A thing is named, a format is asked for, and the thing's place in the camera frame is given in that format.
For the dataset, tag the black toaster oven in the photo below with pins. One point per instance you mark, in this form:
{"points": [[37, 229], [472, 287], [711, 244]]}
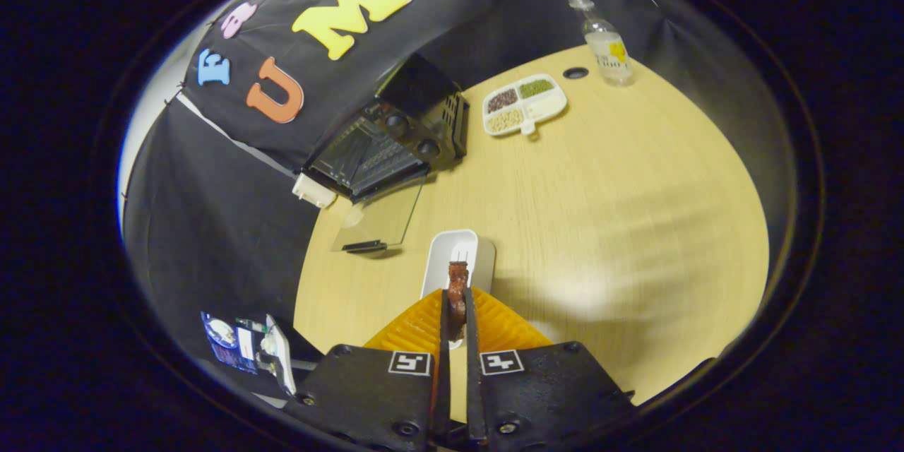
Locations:
{"points": [[417, 127]]}

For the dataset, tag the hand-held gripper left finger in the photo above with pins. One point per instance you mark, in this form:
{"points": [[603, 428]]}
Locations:
{"points": [[442, 395]]}

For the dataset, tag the clear glass bottle yellow label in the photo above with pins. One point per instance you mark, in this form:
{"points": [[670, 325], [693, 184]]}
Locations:
{"points": [[607, 49]]}

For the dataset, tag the red meat slice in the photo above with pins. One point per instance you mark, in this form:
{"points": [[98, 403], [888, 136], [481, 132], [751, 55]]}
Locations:
{"points": [[458, 296]]}

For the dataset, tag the white bread toaster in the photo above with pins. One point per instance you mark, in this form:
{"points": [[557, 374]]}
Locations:
{"points": [[314, 191]]}

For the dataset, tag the white divided dish with beans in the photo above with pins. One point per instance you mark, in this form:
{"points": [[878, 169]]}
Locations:
{"points": [[526, 109]]}

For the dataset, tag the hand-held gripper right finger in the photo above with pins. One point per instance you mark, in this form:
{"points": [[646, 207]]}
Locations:
{"points": [[474, 395]]}

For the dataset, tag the small white rectangular tray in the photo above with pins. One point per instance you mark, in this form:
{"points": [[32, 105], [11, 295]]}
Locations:
{"points": [[441, 254]]}

